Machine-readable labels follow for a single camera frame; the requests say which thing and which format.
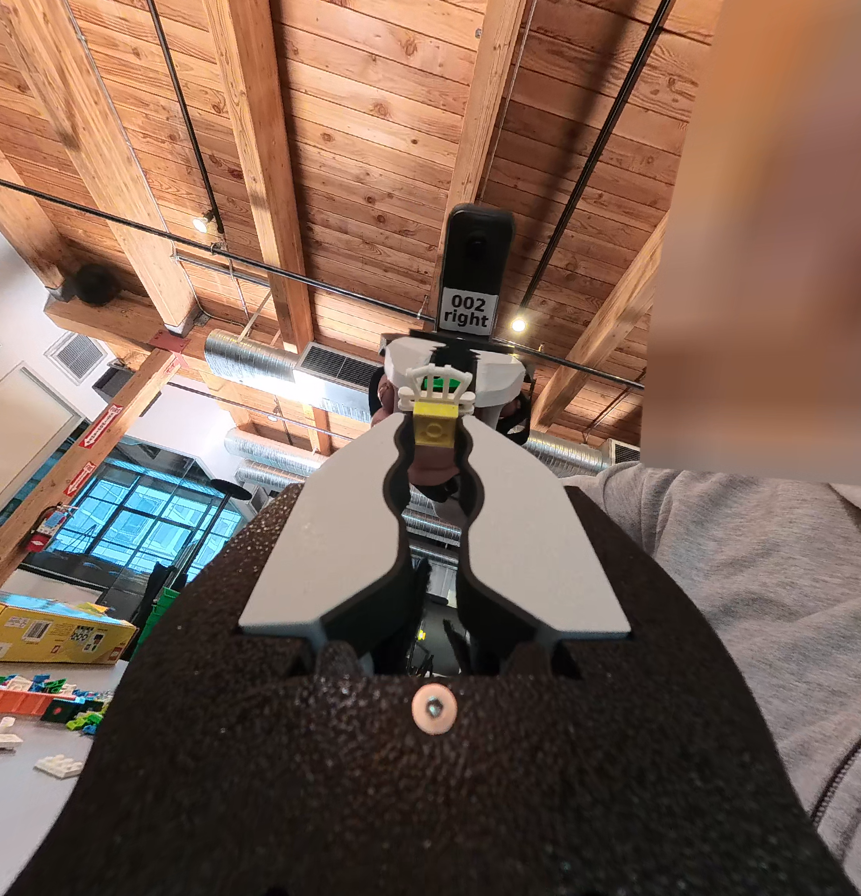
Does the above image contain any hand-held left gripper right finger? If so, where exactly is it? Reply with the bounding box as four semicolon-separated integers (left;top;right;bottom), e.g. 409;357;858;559
456;417;632;660

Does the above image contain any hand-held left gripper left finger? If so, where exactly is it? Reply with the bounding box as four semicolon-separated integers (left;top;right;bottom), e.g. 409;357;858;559
239;412;423;655

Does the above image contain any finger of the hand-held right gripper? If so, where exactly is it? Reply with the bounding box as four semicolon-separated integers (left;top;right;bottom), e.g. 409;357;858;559
471;349;527;413
383;336;443;396

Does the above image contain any small white green lego subassembly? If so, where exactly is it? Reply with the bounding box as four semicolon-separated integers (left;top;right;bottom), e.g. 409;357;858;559
396;361;478;445

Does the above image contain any yellow lego box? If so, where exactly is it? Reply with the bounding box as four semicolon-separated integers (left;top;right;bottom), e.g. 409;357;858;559
0;587;139;666

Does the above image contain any pile of loose lego pieces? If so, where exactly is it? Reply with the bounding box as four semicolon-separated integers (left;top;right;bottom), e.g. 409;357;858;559
0;671;118;737

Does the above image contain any orange lego plate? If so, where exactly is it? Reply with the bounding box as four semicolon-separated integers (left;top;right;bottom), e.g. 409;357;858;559
0;689;62;716

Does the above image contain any person's right hand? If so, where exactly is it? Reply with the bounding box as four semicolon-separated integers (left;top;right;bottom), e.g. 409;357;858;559
369;370;465;492

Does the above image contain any black lighting track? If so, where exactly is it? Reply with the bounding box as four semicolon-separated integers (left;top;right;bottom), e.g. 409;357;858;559
520;0;675;310
145;0;227;238

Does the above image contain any green plastic crate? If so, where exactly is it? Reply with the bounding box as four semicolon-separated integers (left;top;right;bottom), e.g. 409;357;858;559
136;585;184;649

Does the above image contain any large glass window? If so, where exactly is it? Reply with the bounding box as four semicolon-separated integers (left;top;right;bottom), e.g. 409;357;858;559
51;454;248;583

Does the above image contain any person's grey hoodie torso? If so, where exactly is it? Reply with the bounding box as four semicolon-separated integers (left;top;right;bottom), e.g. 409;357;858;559
562;461;861;896

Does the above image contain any red fire extinguisher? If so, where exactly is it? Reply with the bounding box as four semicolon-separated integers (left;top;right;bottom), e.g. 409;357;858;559
28;503;69;555

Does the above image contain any long black ceiling pipe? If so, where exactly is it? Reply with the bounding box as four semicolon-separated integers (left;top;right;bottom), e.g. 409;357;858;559
0;174;647;392

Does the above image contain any black round ceiling speaker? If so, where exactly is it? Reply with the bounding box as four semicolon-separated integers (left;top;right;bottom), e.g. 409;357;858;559
72;263;121;307

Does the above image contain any slim silver air duct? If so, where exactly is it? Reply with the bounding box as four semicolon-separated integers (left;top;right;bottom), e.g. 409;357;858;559
223;427;333;492

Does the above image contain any large silver air duct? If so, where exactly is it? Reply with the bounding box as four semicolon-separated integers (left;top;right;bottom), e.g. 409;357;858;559
204;328;377;422

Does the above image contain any white wall vent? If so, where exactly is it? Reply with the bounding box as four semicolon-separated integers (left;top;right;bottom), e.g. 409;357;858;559
45;332;111;384

